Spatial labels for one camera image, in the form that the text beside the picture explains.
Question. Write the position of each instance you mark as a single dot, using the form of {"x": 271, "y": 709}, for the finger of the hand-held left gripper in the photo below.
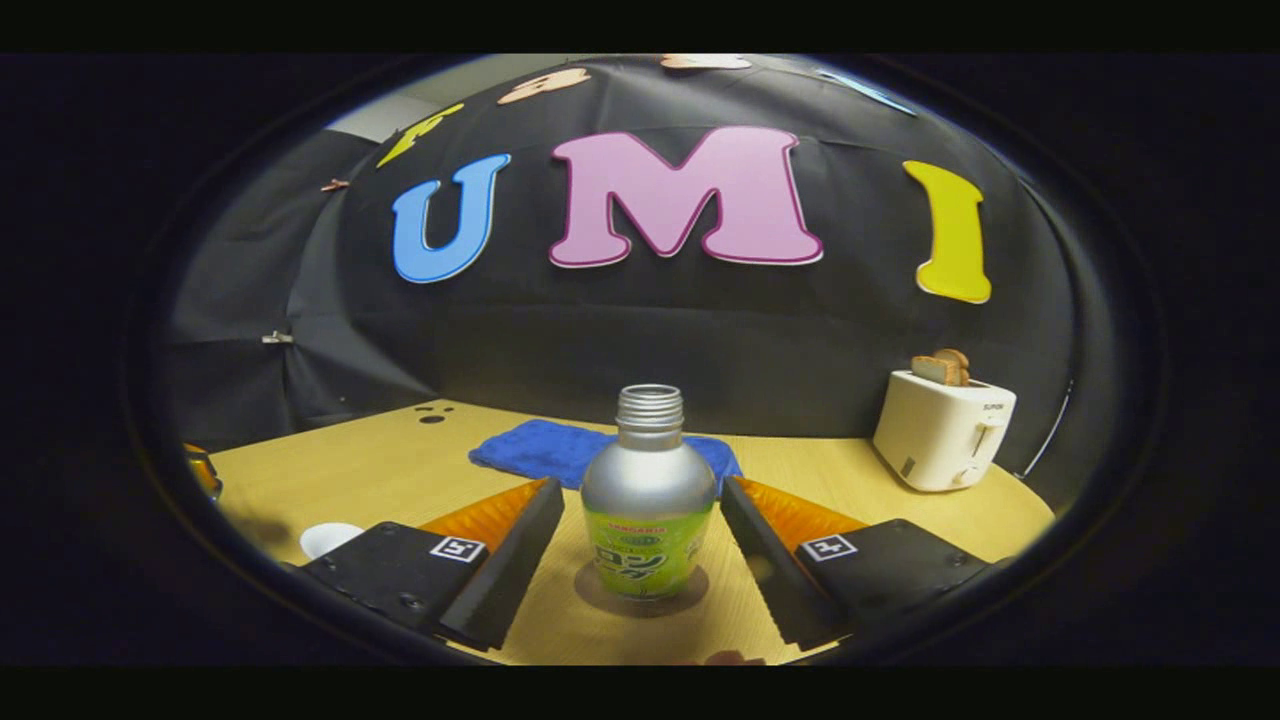
{"x": 203, "y": 472}

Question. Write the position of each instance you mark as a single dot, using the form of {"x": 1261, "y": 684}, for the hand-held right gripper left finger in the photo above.
{"x": 505, "y": 580}

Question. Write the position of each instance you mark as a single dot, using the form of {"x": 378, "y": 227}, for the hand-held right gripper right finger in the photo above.
{"x": 770, "y": 580}

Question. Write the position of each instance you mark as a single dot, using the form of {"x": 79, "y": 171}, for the white teacup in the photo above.
{"x": 325, "y": 538}

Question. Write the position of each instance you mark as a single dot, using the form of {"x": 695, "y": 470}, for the silver green-label water bottle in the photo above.
{"x": 648, "y": 490}

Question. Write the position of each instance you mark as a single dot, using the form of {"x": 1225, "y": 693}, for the blue towel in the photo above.
{"x": 540, "y": 450}

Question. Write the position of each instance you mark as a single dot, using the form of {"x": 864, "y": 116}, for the metal clip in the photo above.
{"x": 278, "y": 338}

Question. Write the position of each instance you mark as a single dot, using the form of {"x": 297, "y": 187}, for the white toaster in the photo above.
{"x": 940, "y": 430}

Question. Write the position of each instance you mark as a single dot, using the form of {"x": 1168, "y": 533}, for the toast slices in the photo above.
{"x": 940, "y": 368}

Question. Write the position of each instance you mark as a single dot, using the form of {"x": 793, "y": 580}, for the black backdrop cloth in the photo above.
{"x": 640, "y": 330}

